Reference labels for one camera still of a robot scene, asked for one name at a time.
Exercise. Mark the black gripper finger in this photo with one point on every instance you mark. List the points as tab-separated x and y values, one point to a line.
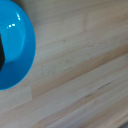
1	53

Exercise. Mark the blue plastic bowl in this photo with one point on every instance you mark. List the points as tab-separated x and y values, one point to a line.
20	40

